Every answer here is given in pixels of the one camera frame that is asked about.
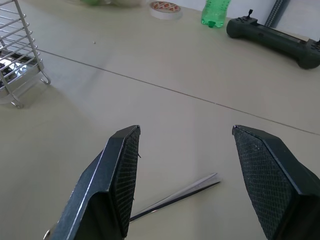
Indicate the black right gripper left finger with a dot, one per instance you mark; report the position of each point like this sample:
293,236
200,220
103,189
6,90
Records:
100,185

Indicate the dark green handheld controller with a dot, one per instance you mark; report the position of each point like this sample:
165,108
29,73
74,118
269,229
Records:
275,40

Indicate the white adhesive tape roll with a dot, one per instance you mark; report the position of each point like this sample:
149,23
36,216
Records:
166,10

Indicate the grey metal shelf post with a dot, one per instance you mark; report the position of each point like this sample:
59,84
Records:
275,12

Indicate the green plastic bottle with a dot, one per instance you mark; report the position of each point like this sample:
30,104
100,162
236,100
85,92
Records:
215,13

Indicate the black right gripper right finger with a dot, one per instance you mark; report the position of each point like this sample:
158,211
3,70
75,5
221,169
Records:
272,180

